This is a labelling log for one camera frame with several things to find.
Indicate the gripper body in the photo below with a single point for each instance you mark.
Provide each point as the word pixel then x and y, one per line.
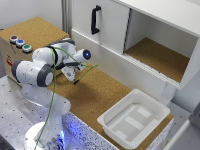
pixel 72 71

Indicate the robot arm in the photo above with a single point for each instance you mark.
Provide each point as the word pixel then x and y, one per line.
pixel 31 73

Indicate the green button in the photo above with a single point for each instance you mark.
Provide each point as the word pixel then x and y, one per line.
pixel 26 47

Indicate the blue button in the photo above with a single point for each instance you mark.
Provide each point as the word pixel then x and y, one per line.
pixel 20 42

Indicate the white sliding door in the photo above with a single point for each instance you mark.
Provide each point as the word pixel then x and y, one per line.
pixel 113 23

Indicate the red button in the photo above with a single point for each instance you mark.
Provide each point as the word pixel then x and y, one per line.
pixel 14 38

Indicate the white plastic box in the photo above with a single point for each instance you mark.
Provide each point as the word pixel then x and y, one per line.
pixel 133 121

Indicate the white cabinet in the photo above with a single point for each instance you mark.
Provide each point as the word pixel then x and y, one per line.
pixel 166 13

